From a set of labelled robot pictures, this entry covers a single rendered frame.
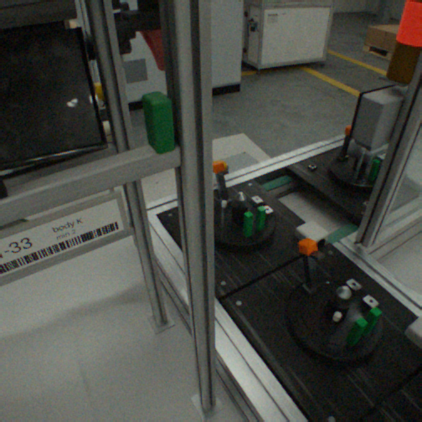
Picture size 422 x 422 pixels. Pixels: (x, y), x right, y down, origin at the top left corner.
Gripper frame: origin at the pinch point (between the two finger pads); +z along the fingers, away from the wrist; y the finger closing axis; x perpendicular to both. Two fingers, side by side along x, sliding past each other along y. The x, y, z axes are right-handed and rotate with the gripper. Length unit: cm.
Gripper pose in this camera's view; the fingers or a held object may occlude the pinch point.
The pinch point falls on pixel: (161, 65)
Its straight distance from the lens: 63.4
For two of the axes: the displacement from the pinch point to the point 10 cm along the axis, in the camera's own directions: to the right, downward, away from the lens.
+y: 8.6, -3.3, 3.8
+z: 0.3, 7.8, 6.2
